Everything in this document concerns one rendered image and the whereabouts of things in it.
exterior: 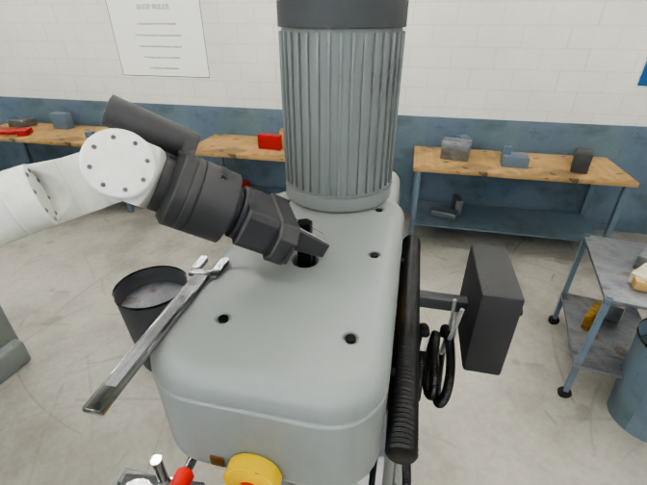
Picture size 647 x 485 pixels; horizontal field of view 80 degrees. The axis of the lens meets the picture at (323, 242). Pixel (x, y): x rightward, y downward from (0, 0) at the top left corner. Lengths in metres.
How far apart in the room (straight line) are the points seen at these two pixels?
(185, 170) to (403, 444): 0.36
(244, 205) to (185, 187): 0.07
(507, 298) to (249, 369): 0.55
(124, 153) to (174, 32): 5.02
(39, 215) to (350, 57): 0.43
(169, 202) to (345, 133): 0.30
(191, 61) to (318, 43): 4.78
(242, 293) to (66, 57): 6.01
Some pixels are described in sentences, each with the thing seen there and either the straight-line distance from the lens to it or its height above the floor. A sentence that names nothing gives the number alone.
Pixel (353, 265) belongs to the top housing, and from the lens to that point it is 0.53.
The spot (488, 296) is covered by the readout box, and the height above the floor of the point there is 1.72.
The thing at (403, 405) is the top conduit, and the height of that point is 1.81.
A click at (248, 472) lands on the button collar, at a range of 0.46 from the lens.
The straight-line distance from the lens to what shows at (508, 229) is 4.54.
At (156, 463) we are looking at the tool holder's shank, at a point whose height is 1.31.
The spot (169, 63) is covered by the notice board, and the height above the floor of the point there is 1.68.
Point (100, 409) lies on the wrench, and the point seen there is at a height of 1.90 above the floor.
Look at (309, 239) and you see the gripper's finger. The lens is 0.50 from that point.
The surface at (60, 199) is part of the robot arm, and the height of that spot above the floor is 2.01.
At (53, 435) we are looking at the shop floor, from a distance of 3.07.
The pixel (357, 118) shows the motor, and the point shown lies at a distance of 0.62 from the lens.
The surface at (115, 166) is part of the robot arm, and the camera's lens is 0.42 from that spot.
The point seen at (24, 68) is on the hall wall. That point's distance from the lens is 6.92.
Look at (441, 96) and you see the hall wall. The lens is 4.71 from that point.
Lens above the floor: 2.18
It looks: 30 degrees down
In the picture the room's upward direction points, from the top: straight up
